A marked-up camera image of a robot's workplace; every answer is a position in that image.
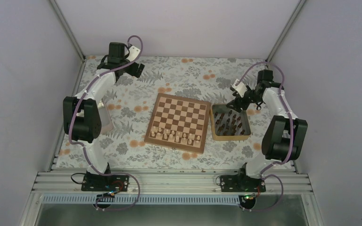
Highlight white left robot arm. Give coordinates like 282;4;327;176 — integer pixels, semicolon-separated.
63;42;144;191

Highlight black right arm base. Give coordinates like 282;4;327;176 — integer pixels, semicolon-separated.
219;175;266;193

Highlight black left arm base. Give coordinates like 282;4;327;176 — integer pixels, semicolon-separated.
81;172;129;192

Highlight metal tin under left arm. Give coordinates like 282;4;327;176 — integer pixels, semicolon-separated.
98;101;114;134

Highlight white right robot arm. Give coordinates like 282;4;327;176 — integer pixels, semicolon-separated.
226;69;308;192

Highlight yellow metal tin box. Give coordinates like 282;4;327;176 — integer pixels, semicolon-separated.
210;104;251;141

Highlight floral table mat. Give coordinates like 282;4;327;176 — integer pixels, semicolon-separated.
56;55;294;171

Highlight wooden chessboard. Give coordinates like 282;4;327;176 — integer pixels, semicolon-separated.
144;93;211;154

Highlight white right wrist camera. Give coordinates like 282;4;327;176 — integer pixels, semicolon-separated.
231;79;248;97

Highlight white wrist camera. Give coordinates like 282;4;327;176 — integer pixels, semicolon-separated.
126;46;141;62
231;79;248;97

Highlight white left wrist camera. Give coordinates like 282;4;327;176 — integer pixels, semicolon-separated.
126;46;141;62

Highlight aluminium rail frame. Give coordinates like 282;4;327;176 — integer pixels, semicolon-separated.
32;170;313;195

